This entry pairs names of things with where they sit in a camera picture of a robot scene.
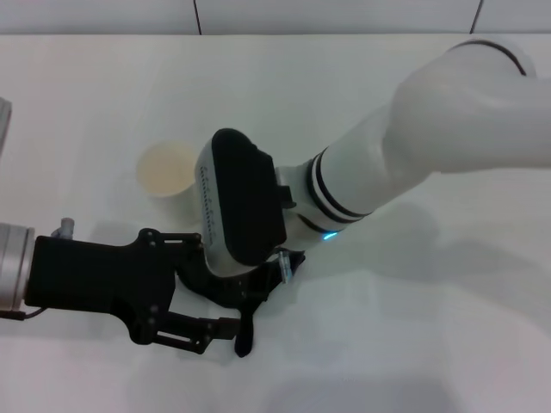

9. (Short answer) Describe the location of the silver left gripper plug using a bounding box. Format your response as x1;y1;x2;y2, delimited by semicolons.
51;217;76;240

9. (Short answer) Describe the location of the dark blue rag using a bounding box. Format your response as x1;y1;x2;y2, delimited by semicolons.
233;249;307;359

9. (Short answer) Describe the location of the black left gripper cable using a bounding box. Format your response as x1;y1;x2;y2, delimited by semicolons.
0;305;45;321

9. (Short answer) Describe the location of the white paper cup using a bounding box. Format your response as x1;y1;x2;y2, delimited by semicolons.
136;141;204;227

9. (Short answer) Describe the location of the right gripper cable with plug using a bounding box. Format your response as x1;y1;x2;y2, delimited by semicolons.
278;250;293;284

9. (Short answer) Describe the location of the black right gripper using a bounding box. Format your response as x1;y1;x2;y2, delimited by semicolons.
179;256;285;310

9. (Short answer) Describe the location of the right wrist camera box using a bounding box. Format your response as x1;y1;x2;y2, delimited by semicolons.
195;127;288;276

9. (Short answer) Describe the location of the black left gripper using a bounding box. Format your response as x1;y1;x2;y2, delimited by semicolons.
24;227;242;356

